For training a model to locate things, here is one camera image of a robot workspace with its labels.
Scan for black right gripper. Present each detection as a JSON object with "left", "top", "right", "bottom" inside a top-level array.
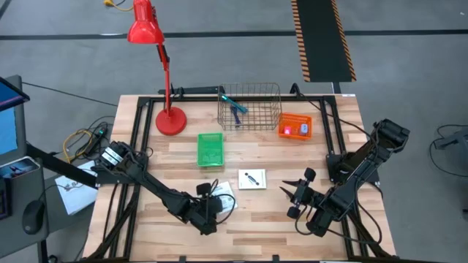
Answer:
[{"left": 279, "top": 167, "right": 323, "bottom": 221}]

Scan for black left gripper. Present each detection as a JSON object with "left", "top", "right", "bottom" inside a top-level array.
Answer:
[{"left": 189, "top": 182, "right": 224, "bottom": 236}]

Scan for white box with barcode label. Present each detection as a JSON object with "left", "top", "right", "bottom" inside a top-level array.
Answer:
[{"left": 211, "top": 180, "right": 239, "bottom": 214}]

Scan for white box with cable print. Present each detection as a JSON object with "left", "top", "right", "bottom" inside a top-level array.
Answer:
[{"left": 238, "top": 168, "right": 268, "bottom": 191}]

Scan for teal braided cable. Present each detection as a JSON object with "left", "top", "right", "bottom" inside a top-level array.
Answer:
[{"left": 219, "top": 93, "right": 249, "bottom": 115}]

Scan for green plastic basket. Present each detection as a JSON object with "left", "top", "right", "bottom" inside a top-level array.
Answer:
[{"left": 197, "top": 132, "right": 224, "bottom": 169}]

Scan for orange plastic basket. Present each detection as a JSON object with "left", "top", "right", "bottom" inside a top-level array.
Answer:
[{"left": 277, "top": 112, "right": 314, "bottom": 142}]

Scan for white paper sheet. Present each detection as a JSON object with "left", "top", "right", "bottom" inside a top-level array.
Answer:
[{"left": 54, "top": 160, "right": 99, "bottom": 217}]

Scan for black power strip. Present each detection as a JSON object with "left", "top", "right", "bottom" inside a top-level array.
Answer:
[{"left": 87, "top": 126, "right": 109, "bottom": 148}]

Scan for black hazard-striped floor mat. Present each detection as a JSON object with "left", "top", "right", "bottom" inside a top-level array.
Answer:
[{"left": 290, "top": 0, "right": 358, "bottom": 83}]

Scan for black diagonal bar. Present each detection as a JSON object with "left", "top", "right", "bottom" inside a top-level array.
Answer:
[{"left": 25, "top": 142, "right": 99, "bottom": 189}]

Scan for dark grey floor equipment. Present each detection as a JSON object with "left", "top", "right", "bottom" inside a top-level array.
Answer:
[{"left": 434, "top": 128, "right": 468, "bottom": 151}]

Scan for black computer mouse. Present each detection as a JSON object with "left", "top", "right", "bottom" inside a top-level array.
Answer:
[{"left": 21, "top": 199, "right": 46, "bottom": 236}]

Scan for grey side desk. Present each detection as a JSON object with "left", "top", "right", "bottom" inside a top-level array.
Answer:
[{"left": 0, "top": 156, "right": 50, "bottom": 263}]

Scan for red desk lamp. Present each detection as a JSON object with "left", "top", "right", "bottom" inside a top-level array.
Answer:
[{"left": 127, "top": 0, "right": 188, "bottom": 137}]

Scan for black keyboard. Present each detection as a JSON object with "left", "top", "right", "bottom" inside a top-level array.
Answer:
[{"left": 0, "top": 178, "right": 12, "bottom": 221}]

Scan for monitor with blue screen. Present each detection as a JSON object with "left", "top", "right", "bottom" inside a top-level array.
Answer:
[{"left": 0, "top": 75, "right": 31, "bottom": 166}]

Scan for metal wire basket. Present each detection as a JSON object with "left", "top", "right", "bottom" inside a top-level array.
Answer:
[{"left": 217, "top": 82, "right": 282, "bottom": 132}]

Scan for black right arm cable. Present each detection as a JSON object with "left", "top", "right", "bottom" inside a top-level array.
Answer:
[{"left": 290, "top": 83, "right": 374, "bottom": 144}]

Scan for black aluminium table frame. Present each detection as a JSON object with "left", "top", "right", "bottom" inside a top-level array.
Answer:
[{"left": 86, "top": 95, "right": 395, "bottom": 263}]

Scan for black metal bracket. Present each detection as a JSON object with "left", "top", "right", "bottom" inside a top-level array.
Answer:
[{"left": 157, "top": 85, "right": 226, "bottom": 96}]

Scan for black floor cable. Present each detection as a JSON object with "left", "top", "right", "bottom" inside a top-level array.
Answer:
[{"left": 429, "top": 123, "right": 468, "bottom": 179}]

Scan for yellow cable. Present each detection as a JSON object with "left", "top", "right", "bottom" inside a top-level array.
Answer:
[{"left": 62, "top": 129, "right": 97, "bottom": 164}]

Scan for yellow extension cord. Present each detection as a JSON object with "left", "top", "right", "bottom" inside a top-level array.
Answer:
[{"left": 103, "top": 0, "right": 135, "bottom": 12}]

